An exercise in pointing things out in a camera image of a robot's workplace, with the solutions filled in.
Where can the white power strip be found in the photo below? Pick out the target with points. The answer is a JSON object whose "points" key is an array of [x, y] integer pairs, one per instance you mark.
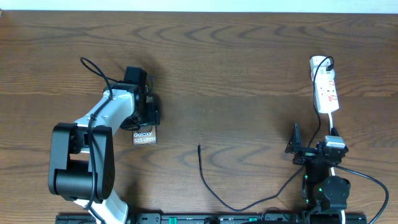
{"points": [[325, 88]]}

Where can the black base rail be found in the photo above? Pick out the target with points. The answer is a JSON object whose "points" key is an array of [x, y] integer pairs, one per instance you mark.
{"points": [[156, 218]]}

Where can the black USB plug in strip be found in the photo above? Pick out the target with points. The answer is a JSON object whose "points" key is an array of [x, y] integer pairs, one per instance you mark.
{"points": [[330, 67]]}

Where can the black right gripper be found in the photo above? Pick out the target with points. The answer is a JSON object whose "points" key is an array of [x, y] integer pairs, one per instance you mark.
{"points": [[294, 146]]}

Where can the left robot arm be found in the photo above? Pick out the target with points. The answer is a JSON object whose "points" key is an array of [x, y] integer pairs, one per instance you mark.
{"points": [[81, 168]]}

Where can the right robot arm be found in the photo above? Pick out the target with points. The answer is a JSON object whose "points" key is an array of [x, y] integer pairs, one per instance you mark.
{"points": [[325, 193]]}

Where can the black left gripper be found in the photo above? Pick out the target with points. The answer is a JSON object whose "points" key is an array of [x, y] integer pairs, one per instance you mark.
{"points": [[153, 115]]}

